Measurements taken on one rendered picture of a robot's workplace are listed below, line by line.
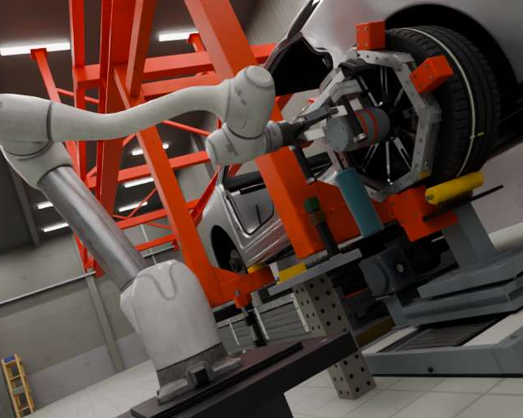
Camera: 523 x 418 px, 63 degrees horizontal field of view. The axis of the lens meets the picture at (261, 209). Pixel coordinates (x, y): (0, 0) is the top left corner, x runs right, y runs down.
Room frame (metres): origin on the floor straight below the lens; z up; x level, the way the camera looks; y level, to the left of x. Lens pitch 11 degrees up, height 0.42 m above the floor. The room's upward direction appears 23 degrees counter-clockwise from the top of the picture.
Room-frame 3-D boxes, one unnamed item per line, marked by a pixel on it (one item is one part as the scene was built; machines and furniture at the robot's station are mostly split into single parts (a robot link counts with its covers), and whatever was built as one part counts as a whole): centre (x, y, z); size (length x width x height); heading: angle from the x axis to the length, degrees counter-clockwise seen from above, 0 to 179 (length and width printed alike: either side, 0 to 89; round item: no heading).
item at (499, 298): (1.69, -0.63, 0.13); 0.50 x 0.36 x 0.10; 27
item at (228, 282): (3.90, 0.41, 0.69); 0.52 x 0.17 x 0.35; 117
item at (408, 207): (1.58, -0.54, 0.48); 0.16 x 0.12 x 0.17; 117
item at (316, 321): (1.60, -0.05, 0.21); 0.10 x 0.10 x 0.42; 27
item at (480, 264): (1.64, -0.66, 0.32); 0.40 x 0.30 x 0.28; 27
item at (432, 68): (1.29, -0.65, 0.85); 0.09 x 0.08 x 0.07; 27
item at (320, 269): (1.57, -0.07, 0.44); 0.43 x 0.17 x 0.03; 27
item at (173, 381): (0.95, 0.27, 0.34); 0.22 x 0.18 x 0.06; 19
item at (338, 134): (1.53, -0.44, 0.85); 0.21 x 0.14 x 0.14; 117
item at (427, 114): (1.56, -0.51, 0.85); 0.54 x 0.07 x 0.54; 27
